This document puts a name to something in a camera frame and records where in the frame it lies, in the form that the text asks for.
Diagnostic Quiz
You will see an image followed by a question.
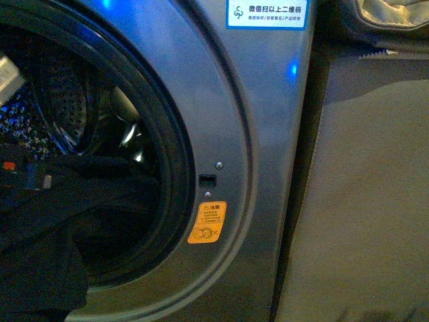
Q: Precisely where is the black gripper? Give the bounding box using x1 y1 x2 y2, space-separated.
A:
1 158 53 190

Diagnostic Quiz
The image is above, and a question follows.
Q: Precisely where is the dark navy garment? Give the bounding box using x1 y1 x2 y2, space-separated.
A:
1 144 160 321

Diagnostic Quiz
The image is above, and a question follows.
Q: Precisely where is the grey front-load washing machine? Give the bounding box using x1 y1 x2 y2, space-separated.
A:
1 1 316 321

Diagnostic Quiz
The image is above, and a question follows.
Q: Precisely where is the orange warning sticker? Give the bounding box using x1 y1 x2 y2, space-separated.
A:
188 201 227 244

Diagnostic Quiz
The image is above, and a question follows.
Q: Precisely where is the blue white QR label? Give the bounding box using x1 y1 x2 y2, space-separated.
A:
225 0 310 31

